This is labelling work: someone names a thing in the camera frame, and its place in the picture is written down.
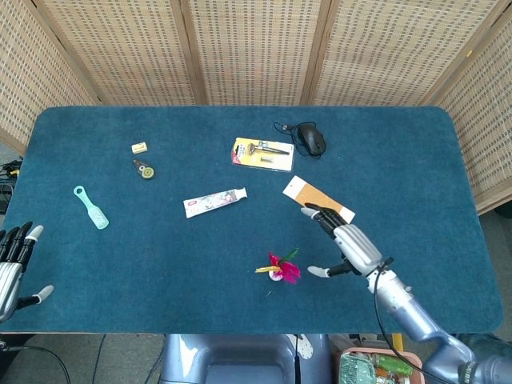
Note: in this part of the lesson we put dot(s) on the blue carpet table cover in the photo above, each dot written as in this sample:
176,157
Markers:
160,260

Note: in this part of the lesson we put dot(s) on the woven wicker folding screen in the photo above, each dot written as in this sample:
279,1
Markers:
256,48

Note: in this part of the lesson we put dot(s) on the cream rectangular eraser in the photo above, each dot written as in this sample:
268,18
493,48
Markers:
139,148

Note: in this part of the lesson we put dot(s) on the silver blue robot torso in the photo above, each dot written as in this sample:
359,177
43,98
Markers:
232,360

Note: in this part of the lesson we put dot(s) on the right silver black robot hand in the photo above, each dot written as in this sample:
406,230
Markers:
356,246

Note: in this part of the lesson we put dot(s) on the black computer mouse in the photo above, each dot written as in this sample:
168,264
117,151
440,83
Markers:
313,140

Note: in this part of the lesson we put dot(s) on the pink plastic bin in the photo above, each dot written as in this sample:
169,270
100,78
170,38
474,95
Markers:
416,362

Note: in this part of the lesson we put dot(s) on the green patterned packet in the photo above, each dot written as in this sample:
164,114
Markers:
356,370

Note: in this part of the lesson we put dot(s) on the razor in yellow blister pack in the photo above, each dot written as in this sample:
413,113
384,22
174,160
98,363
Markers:
260,160

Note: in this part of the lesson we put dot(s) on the dark correction tape dispenser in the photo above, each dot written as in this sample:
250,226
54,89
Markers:
147,172

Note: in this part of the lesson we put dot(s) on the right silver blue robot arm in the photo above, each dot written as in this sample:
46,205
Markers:
412,316

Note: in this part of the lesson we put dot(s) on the mint green plastic brush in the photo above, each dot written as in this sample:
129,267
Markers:
95,214

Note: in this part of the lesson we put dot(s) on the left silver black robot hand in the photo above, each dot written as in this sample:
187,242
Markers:
10,276

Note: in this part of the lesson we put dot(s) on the colourful feather shuttlecock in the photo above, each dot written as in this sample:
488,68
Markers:
285,270

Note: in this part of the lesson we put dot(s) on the white toothpaste tube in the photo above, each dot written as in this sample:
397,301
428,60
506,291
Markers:
212,202

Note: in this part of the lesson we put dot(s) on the white card with tan sandpaper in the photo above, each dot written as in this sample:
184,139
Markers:
308,192

